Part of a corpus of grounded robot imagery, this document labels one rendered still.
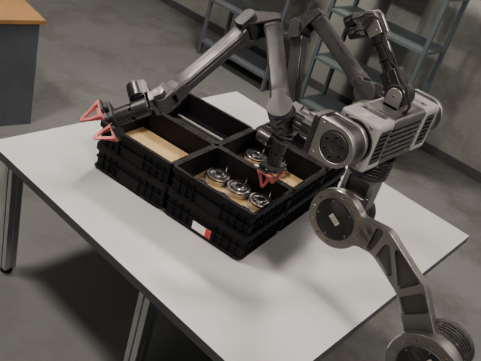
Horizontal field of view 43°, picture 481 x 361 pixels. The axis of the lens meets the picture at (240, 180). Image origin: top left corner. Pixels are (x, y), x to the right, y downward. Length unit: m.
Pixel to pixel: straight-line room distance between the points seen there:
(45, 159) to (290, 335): 1.28
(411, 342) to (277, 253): 0.75
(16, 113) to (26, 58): 0.40
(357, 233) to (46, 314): 1.60
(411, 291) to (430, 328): 0.12
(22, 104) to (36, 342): 1.92
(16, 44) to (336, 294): 2.61
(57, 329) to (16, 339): 0.18
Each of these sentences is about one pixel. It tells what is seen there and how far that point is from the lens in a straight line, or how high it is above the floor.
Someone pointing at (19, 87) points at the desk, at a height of 0.28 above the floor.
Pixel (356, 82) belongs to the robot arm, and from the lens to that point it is 2.17.
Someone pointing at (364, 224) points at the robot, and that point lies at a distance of 1.92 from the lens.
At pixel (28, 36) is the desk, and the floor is 0.63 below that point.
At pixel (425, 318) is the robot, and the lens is 1.94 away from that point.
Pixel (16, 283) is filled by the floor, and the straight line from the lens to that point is 3.13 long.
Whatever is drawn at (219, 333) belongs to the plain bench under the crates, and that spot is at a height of 0.70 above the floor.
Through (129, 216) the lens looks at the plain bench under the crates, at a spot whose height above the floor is 0.70.
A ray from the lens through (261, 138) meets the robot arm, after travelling 2.34.
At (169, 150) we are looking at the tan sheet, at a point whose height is 0.83.
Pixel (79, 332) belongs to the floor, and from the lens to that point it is 2.93.
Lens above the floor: 2.14
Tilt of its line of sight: 30 degrees down
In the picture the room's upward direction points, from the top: 17 degrees clockwise
